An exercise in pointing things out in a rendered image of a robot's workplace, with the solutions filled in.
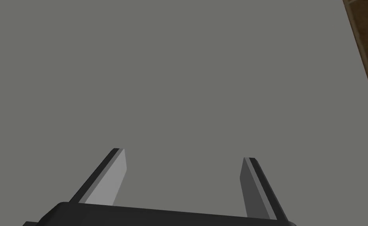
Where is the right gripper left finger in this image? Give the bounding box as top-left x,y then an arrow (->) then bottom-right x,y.
68,148 -> 127,207

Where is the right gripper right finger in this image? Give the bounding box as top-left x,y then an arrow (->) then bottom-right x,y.
239,157 -> 289,221

